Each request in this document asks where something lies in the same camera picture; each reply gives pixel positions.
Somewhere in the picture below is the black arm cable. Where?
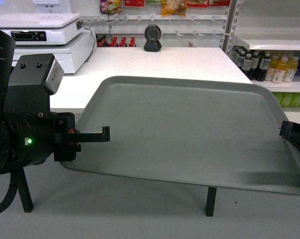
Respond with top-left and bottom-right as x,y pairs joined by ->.
0,169 -> 34,221

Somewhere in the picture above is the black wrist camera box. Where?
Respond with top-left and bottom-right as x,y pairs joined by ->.
4,54 -> 64,118

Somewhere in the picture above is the white checkout scale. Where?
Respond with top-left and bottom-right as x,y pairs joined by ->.
0,13 -> 84,45

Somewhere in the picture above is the red snack bag hanging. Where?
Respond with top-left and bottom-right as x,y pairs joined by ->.
124,0 -> 145,7

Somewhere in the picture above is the purple snack bag hanging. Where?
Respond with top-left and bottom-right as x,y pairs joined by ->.
100,0 -> 122,15

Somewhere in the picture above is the black round barcode scanner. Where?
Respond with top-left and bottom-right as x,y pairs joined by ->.
143,24 -> 162,52

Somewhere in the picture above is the grey rectangular serving tray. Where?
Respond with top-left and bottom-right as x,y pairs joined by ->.
63,76 -> 300,195

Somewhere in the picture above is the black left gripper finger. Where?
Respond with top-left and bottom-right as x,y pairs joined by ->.
53,143 -> 81,161
60,126 -> 110,143

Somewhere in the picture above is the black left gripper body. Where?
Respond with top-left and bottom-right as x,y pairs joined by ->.
4,113 -> 76,165

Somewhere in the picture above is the yellow snack bag hanging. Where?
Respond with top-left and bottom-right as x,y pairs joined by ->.
161,0 -> 188,16

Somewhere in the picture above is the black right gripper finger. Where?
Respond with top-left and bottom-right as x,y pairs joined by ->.
279,120 -> 300,137

